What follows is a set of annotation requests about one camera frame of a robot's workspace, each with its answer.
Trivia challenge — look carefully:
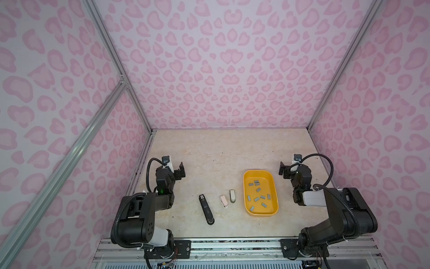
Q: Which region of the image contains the pink mini stapler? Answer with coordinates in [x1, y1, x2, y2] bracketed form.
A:
[219, 195, 228, 208]

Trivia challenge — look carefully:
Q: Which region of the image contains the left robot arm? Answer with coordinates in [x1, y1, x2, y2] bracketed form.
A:
[110, 163, 186, 259]

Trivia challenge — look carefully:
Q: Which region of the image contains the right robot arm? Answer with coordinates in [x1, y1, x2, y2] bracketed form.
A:
[278, 162, 378, 261]

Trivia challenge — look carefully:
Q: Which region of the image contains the yellow plastic tray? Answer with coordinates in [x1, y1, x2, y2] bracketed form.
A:
[243, 170, 279, 217]

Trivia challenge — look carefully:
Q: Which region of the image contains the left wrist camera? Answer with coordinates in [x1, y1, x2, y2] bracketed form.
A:
[161, 155, 174, 172]

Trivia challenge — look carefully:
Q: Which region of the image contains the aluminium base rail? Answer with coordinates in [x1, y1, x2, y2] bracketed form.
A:
[91, 236, 386, 269]

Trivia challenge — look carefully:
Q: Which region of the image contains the diagonal aluminium frame bar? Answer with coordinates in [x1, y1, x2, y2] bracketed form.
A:
[1, 81, 127, 269]

